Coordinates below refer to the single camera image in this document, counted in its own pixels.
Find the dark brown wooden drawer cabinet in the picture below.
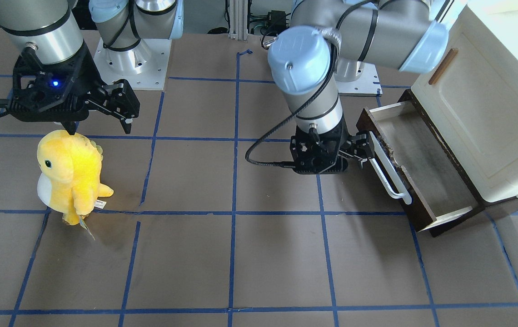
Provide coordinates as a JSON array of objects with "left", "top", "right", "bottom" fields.
[{"left": 355, "top": 89, "right": 518, "bottom": 237}]

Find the white drawer handle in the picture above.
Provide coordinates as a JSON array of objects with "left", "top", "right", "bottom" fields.
[{"left": 368, "top": 132, "right": 413, "bottom": 205}]

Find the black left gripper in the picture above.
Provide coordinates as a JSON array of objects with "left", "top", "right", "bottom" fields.
[{"left": 290, "top": 119, "right": 374, "bottom": 174}]

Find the yellow plush duck toy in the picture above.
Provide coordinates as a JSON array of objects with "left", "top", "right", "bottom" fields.
[{"left": 36, "top": 130, "right": 114, "bottom": 231}]

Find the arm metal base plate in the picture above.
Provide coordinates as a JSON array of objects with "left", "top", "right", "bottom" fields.
[
  {"left": 334, "top": 58, "right": 383, "bottom": 97},
  {"left": 94, "top": 39, "right": 172, "bottom": 91}
]

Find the aluminium frame post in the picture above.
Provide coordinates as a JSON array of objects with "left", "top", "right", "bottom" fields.
[{"left": 228, "top": 0, "right": 249, "bottom": 42}]

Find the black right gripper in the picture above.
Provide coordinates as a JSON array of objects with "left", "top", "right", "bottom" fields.
[{"left": 6, "top": 44, "right": 140, "bottom": 136}]

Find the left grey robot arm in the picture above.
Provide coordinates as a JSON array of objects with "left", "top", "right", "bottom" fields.
[{"left": 268, "top": 0, "right": 449, "bottom": 174}]

